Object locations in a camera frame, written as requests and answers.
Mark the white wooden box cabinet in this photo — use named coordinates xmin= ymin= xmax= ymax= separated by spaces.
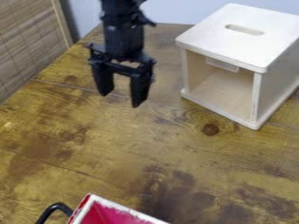
xmin=175 ymin=3 xmax=299 ymax=130

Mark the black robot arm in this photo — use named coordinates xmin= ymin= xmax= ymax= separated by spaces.
xmin=86 ymin=0 xmax=156 ymax=108

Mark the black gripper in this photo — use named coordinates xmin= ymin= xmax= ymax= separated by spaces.
xmin=85 ymin=43 xmax=156 ymax=108

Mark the red drawer with white rim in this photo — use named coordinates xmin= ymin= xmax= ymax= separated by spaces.
xmin=66 ymin=193 xmax=169 ymax=224

